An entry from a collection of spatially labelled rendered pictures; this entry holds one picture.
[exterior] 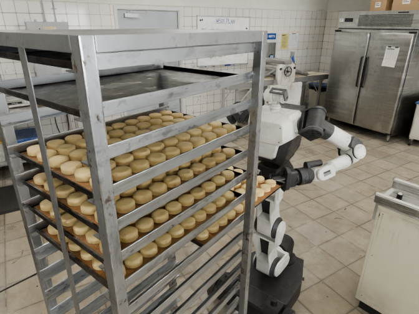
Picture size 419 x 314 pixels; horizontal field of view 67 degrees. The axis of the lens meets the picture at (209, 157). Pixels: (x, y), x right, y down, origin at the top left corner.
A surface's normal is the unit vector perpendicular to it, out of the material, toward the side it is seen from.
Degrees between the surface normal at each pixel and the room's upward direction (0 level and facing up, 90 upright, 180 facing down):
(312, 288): 0
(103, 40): 90
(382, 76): 90
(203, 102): 90
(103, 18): 90
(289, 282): 0
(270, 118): 46
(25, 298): 0
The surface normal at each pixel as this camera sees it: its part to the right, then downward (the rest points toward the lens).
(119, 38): 0.79, 0.25
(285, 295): 0.00, -0.92
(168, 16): 0.52, 0.34
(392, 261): -0.74, 0.26
